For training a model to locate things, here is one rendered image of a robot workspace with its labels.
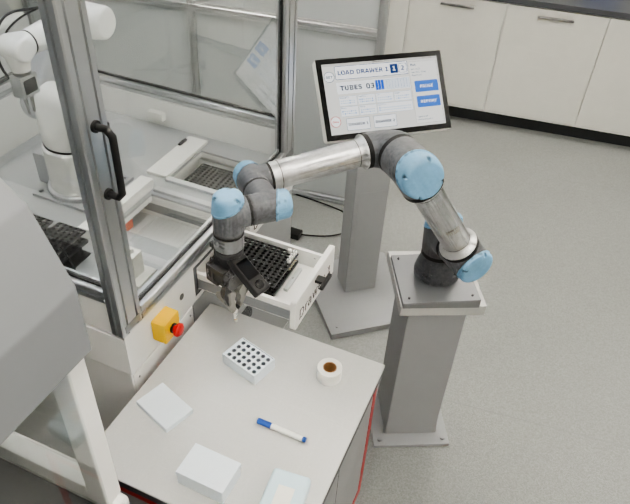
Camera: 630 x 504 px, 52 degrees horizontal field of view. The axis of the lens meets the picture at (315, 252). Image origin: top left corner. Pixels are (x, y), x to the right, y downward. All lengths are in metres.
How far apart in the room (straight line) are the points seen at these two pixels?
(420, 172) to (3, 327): 1.04
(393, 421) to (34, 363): 1.79
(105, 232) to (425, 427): 1.60
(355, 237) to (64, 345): 2.02
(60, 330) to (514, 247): 2.96
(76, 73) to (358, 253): 1.93
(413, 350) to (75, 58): 1.48
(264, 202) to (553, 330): 2.05
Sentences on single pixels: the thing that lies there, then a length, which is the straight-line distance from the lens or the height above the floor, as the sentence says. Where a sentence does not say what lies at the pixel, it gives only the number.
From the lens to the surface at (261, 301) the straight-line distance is 1.88.
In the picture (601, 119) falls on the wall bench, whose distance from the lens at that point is 4.82.
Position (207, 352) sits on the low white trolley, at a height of 0.76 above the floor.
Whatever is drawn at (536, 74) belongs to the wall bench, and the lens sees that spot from 4.67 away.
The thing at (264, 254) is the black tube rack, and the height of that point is 0.90.
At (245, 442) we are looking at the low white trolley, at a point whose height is 0.76.
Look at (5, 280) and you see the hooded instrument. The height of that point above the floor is 1.58.
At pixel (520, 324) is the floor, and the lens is 3.24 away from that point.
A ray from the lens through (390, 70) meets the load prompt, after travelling 2.60.
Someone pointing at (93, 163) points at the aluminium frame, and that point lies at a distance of 1.42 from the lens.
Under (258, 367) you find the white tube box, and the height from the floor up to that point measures 0.79.
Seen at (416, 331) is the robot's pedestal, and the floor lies 0.61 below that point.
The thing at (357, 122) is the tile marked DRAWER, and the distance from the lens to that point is 2.50.
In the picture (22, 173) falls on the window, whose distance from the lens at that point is 1.59.
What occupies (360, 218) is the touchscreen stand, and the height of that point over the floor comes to 0.49.
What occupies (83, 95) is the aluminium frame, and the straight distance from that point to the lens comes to 1.35.
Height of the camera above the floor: 2.18
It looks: 40 degrees down
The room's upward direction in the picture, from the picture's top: 3 degrees clockwise
